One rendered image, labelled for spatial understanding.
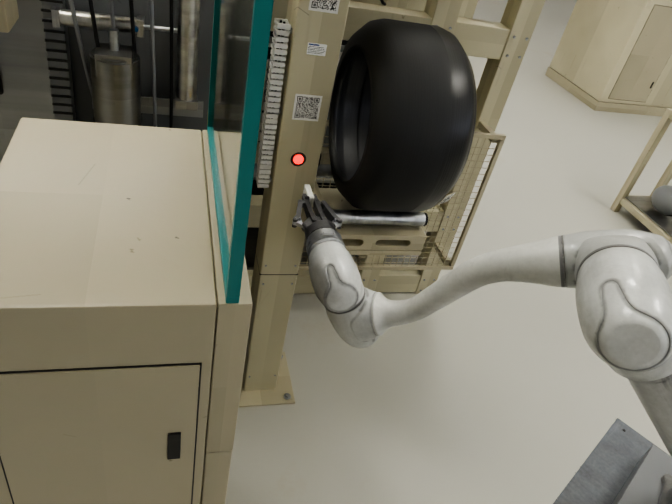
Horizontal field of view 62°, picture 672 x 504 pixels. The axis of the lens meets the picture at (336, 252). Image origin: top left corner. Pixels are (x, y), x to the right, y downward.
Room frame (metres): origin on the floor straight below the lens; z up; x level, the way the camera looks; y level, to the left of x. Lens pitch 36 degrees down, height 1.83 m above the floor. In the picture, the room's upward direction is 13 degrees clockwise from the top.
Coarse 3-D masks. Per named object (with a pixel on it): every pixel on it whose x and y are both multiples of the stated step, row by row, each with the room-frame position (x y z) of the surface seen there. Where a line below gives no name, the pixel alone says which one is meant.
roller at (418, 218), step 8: (344, 216) 1.44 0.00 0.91; (352, 216) 1.45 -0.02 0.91; (360, 216) 1.46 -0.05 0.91; (368, 216) 1.47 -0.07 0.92; (376, 216) 1.48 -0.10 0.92; (384, 216) 1.49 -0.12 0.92; (392, 216) 1.50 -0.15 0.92; (400, 216) 1.51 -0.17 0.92; (408, 216) 1.52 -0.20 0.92; (416, 216) 1.53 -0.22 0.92; (424, 216) 1.54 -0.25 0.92; (352, 224) 1.46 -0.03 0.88; (360, 224) 1.46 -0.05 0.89; (368, 224) 1.47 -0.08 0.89; (376, 224) 1.48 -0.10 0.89; (384, 224) 1.49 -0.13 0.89; (392, 224) 1.50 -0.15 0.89; (400, 224) 1.51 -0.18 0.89; (408, 224) 1.52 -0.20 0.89; (416, 224) 1.52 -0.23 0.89; (424, 224) 1.54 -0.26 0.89
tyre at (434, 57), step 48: (384, 48) 1.51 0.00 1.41; (432, 48) 1.54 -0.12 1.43; (336, 96) 1.77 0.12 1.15; (384, 96) 1.41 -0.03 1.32; (432, 96) 1.43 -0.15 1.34; (336, 144) 1.70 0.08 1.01; (384, 144) 1.36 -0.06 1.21; (432, 144) 1.39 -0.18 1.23; (384, 192) 1.37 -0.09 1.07; (432, 192) 1.41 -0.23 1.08
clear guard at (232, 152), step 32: (224, 0) 0.96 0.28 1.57; (256, 0) 0.58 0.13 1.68; (224, 32) 0.93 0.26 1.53; (256, 32) 0.58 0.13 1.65; (224, 64) 0.89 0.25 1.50; (256, 64) 0.58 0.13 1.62; (224, 96) 0.86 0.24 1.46; (256, 96) 0.59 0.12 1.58; (224, 128) 0.82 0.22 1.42; (256, 128) 0.59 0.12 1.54; (224, 160) 0.79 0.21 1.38; (224, 192) 0.75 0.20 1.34; (224, 224) 0.72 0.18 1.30; (224, 256) 0.67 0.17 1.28; (224, 288) 0.61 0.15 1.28
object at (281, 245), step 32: (320, 32) 1.45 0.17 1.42; (288, 64) 1.44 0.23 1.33; (320, 64) 1.46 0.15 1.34; (288, 96) 1.43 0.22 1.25; (288, 128) 1.44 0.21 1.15; (320, 128) 1.47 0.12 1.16; (288, 160) 1.44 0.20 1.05; (288, 192) 1.45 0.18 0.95; (288, 224) 1.46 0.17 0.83; (256, 256) 1.52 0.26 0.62; (288, 256) 1.46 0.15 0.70; (256, 288) 1.45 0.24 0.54; (288, 288) 1.47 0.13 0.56; (256, 320) 1.43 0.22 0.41; (288, 320) 1.48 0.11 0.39; (256, 352) 1.44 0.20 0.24; (256, 384) 1.45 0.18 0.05
